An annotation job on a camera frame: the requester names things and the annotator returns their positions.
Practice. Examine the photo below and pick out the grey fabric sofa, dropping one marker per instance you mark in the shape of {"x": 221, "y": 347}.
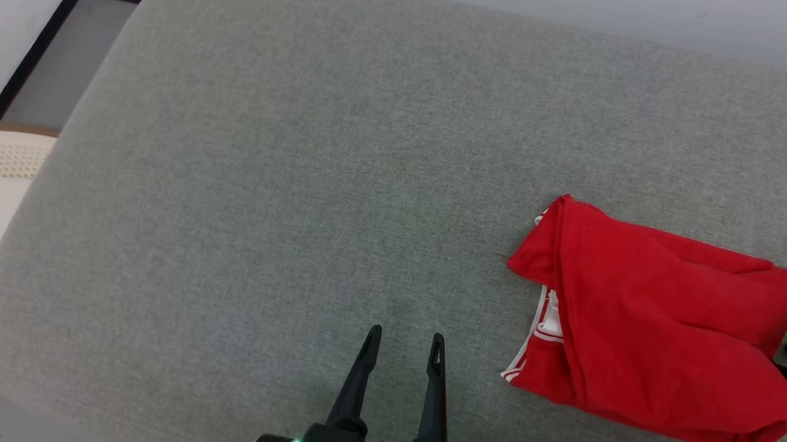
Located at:
{"x": 301, "y": 174}

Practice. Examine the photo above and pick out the red garment with white trim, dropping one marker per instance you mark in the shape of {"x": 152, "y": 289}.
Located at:
{"x": 660, "y": 326}

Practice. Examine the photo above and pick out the black framed grey panel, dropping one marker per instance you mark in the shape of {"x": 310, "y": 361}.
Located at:
{"x": 69, "y": 51}

